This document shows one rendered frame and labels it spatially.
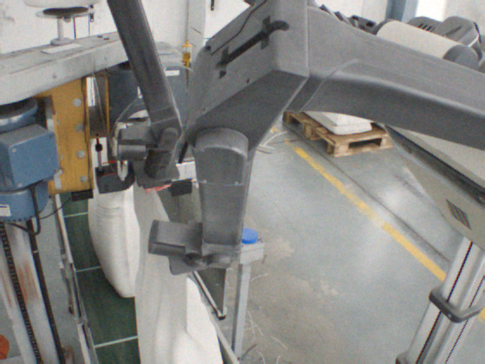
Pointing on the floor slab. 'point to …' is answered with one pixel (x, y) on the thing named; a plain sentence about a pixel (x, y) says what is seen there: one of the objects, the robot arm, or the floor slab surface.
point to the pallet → (313, 128)
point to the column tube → (47, 347)
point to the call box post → (240, 308)
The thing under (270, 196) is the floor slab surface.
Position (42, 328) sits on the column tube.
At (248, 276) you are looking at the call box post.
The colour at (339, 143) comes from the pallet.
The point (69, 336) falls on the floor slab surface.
